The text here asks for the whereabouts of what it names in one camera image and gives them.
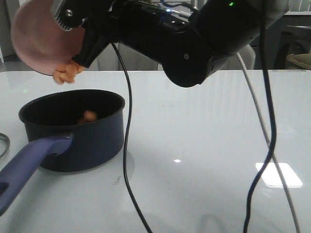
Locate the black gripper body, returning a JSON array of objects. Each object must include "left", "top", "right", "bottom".
[{"left": 51, "top": 0, "right": 137, "bottom": 68}]

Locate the pink bowl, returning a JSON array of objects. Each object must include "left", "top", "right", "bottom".
[{"left": 11, "top": 0, "right": 85, "bottom": 76}]

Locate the glass pot lid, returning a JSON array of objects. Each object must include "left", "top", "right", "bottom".
[{"left": 0, "top": 133, "right": 11, "bottom": 164}]

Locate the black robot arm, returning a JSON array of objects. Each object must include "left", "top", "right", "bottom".
[{"left": 51, "top": 0, "right": 290, "bottom": 87}]

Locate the left grey upholstered chair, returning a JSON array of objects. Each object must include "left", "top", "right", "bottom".
[{"left": 95, "top": 43, "right": 158, "bottom": 71}]

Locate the grey upholstered chair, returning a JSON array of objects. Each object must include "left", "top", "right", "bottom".
[
  {"left": 95, "top": 43, "right": 158, "bottom": 71},
  {"left": 221, "top": 45, "right": 256, "bottom": 70}
]

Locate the right grey upholstered chair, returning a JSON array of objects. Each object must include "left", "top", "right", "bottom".
[{"left": 221, "top": 45, "right": 256, "bottom": 70}]

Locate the dark blue saucepan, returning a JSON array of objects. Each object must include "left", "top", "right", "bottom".
[{"left": 0, "top": 89, "right": 125, "bottom": 213}]

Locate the black cable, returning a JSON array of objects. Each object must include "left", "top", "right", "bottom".
[{"left": 110, "top": 42, "right": 154, "bottom": 233}]

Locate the white cable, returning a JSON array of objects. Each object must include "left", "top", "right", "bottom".
[{"left": 236, "top": 52, "right": 301, "bottom": 233}]

